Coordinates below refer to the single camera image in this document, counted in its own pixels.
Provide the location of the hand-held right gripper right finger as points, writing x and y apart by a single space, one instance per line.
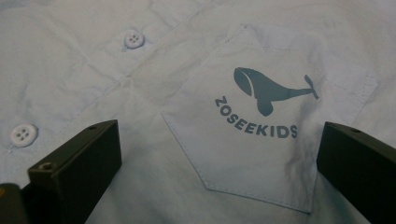
361 177

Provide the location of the light blue shirt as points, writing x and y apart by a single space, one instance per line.
218 155

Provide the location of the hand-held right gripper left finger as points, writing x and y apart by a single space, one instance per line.
74 177

